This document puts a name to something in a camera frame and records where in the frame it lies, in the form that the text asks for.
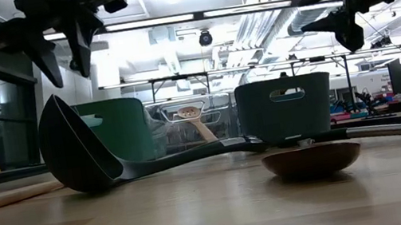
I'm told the blue plastic bin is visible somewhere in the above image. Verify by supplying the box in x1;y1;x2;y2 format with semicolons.
232;69;340;149

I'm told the black plastic ladle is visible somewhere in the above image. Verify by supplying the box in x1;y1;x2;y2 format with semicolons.
31;61;274;200

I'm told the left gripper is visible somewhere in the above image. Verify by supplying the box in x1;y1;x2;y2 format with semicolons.
0;0;140;99

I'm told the black overhead camera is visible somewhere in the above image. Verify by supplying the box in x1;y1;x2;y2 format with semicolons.
196;27;215;48

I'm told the teal plastic bin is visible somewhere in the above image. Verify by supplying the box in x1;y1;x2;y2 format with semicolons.
70;93;157;173

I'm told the clear plastic bin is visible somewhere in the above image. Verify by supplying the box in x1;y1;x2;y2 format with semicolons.
142;89;245;156

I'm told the light wooden slotted spoon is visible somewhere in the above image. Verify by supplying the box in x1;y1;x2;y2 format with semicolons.
175;101;219;148

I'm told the overhead light bar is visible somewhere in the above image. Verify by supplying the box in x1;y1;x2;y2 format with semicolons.
42;0;345;48

